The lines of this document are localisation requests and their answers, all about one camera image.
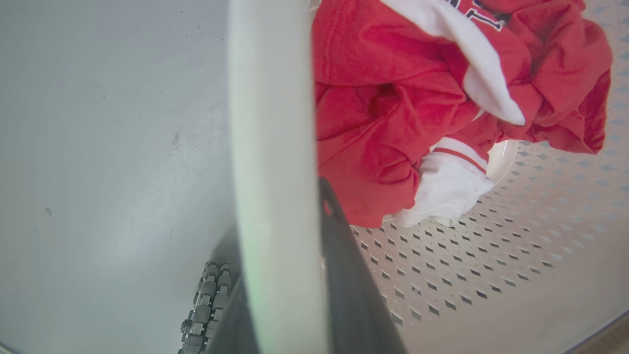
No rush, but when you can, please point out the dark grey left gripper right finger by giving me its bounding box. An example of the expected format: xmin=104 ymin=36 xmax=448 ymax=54
xmin=319 ymin=177 xmax=409 ymax=354

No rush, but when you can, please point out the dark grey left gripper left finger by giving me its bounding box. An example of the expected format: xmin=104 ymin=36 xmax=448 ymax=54
xmin=204 ymin=273 xmax=259 ymax=354

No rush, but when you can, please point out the perforated metal washer drum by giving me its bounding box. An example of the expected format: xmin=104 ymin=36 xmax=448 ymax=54
xmin=228 ymin=0 xmax=629 ymax=354

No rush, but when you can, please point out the red garment with white sleeves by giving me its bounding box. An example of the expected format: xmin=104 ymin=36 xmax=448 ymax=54
xmin=312 ymin=0 xmax=614 ymax=230

